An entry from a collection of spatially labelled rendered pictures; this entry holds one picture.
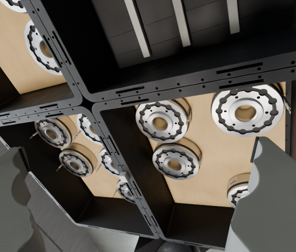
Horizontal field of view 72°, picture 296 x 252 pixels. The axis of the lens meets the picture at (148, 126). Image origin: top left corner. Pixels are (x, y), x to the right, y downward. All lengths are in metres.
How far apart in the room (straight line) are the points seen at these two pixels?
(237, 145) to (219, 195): 0.16
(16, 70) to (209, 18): 0.43
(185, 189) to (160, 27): 0.39
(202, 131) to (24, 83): 0.42
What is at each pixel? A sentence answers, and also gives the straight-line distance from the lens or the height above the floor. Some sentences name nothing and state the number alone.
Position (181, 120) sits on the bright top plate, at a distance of 0.37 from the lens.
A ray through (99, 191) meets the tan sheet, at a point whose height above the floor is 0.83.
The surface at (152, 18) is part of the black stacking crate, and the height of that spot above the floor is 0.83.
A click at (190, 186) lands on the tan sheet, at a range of 0.54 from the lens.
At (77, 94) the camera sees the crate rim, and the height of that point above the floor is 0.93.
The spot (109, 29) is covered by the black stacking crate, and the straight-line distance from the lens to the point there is 0.38.
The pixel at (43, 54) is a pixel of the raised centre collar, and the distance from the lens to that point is 0.43.
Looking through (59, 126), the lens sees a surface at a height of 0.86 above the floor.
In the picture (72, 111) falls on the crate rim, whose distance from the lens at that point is 0.36.
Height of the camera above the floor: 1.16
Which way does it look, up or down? 49 degrees down
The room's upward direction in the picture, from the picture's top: 152 degrees counter-clockwise
